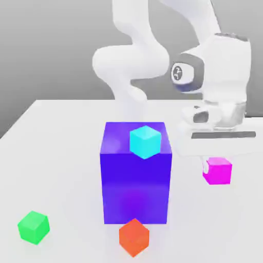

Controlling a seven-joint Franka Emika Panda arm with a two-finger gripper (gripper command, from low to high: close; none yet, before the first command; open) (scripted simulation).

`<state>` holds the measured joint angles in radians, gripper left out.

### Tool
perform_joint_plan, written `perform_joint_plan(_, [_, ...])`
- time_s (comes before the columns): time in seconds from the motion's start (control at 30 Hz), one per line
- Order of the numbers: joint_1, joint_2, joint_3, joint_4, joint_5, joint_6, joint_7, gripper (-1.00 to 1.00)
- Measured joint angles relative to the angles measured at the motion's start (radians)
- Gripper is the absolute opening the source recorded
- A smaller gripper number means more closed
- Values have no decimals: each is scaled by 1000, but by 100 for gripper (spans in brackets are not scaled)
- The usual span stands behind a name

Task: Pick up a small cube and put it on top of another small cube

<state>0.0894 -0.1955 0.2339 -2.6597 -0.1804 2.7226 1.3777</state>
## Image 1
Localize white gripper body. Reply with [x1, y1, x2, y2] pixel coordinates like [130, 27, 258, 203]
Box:
[176, 126, 263, 158]

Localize small magenta cube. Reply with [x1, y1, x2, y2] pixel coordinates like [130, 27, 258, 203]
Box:
[202, 157, 233, 185]

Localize small cyan cube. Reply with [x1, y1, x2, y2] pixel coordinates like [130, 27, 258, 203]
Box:
[129, 125, 162, 160]

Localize small orange cube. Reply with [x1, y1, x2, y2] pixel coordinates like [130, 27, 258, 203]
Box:
[118, 218, 150, 258]

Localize small green cube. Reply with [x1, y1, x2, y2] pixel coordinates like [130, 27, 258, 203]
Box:
[17, 210, 51, 246]

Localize large blue box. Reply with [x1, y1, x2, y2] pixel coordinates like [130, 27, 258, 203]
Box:
[99, 121, 173, 225]

